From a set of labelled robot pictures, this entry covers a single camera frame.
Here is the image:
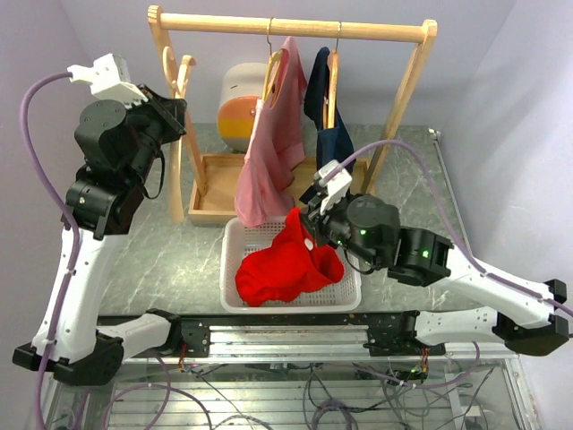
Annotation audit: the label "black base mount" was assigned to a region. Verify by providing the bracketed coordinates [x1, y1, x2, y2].
[155, 315, 210, 358]
[356, 310, 446, 357]

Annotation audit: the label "light wooden hanger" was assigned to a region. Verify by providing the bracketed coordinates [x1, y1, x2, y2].
[162, 46, 196, 223]

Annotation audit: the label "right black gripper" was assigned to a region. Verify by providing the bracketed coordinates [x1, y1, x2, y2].
[295, 187, 381, 268]

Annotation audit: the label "loose cables under frame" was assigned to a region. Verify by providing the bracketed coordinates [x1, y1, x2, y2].
[100, 353, 493, 430]

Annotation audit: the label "brown wooden hanger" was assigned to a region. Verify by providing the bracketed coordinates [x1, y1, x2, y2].
[323, 21, 342, 129]

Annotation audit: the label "aluminium rail frame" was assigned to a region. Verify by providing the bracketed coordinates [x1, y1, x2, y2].
[26, 311, 538, 430]

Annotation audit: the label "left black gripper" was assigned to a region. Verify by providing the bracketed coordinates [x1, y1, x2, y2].
[116, 82, 187, 185]

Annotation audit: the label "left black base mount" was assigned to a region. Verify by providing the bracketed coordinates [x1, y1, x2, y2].
[155, 315, 210, 358]

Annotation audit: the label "navy blue t shirt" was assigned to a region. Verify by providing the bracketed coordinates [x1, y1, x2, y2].
[304, 47, 355, 170]

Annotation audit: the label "purple cable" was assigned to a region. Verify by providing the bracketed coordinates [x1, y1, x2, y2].
[322, 138, 573, 319]
[19, 72, 82, 430]

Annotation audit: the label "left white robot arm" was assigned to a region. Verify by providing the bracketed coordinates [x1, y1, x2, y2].
[13, 85, 187, 386]

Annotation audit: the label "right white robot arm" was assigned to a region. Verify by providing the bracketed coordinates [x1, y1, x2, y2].
[300, 184, 569, 357]

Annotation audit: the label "pink t shirt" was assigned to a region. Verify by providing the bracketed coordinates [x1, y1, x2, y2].
[235, 36, 307, 228]

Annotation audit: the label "white plastic basket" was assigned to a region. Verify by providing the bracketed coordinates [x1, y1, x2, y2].
[219, 210, 362, 314]

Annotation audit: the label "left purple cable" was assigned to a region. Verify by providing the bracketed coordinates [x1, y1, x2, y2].
[19, 72, 82, 430]

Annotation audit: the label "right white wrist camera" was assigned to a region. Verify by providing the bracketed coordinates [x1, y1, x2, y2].
[313, 159, 352, 215]

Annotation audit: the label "white orange round appliance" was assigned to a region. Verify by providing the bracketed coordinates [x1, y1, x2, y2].
[217, 63, 267, 153]

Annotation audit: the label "wooden clothes rack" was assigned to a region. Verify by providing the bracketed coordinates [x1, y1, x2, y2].
[147, 5, 438, 223]

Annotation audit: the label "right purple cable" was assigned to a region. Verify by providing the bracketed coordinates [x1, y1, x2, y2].
[322, 138, 573, 319]

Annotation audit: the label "red t shirt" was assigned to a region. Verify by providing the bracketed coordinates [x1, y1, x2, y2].
[235, 208, 345, 307]

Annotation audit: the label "yellow wooden hanger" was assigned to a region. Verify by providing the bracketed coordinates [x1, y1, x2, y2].
[261, 17, 284, 101]

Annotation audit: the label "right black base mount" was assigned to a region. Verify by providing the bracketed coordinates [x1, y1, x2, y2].
[356, 310, 446, 357]

